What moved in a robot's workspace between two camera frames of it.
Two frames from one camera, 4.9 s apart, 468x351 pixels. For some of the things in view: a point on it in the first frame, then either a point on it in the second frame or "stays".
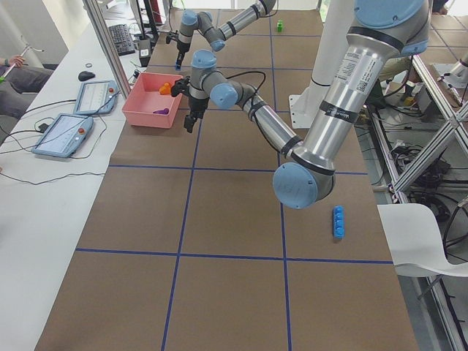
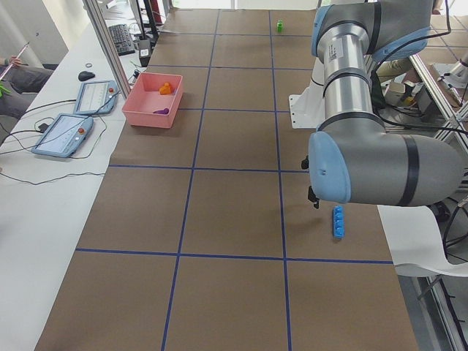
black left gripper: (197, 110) to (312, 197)
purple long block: (164, 112) stays
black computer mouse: (85, 75) stays
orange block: (165, 90) stays
